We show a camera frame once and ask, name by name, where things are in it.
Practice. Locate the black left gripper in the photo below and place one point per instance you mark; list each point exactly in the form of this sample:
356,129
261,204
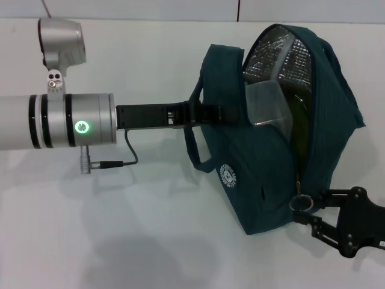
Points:
144,116

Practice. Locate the dark teal insulated lunch bag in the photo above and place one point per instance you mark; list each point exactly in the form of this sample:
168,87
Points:
264,180

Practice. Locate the green cucumber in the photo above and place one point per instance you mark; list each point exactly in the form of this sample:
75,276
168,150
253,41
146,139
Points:
299,126

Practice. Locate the clear food container blue rim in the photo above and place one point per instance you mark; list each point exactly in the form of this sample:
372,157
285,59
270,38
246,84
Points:
264,102

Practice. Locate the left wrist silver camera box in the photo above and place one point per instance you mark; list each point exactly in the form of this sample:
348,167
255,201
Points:
63,39

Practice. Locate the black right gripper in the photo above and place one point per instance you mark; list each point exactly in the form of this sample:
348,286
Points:
364,222

